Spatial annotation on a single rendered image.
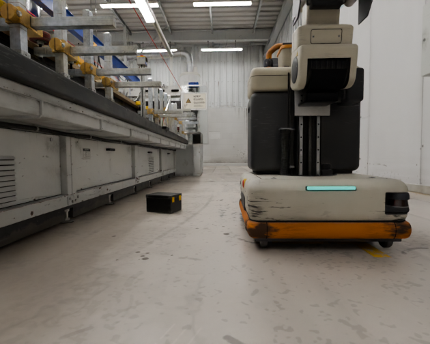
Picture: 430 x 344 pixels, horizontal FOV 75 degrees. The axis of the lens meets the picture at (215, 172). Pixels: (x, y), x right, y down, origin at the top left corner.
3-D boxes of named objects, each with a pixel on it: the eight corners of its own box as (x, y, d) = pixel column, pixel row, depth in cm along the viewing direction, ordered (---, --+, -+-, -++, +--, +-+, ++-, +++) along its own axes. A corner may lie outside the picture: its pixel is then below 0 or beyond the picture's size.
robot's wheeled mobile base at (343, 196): (238, 210, 176) (238, 170, 174) (341, 210, 174) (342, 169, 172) (247, 244, 109) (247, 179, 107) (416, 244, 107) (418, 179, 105)
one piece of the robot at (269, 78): (246, 190, 167) (246, 46, 162) (339, 190, 165) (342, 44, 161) (252, 198, 134) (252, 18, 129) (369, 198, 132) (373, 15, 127)
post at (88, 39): (95, 108, 145) (92, 11, 142) (92, 106, 141) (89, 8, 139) (88, 108, 145) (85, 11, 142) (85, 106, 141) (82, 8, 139)
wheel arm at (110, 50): (137, 57, 122) (137, 47, 122) (135, 54, 119) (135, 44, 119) (38, 59, 123) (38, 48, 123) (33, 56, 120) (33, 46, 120)
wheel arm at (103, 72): (151, 77, 147) (151, 68, 147) (150, 75, 144) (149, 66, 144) (69, 78, 148) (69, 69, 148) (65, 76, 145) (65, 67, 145)
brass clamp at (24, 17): (44, 37, 101) (44, 23, 101) (17, 19, 88) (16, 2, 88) (27, 37, 101) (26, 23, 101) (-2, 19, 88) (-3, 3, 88)
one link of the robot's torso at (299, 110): (291, 117, 135) (291, 65, 134) (351, 117, 134) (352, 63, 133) (308, 108, 109) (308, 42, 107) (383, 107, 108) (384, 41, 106)
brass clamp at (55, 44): (79, 61, 126) (78, 50, 126) (62, 50, 113) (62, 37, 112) (65, 61, 126) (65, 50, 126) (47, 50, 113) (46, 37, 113)
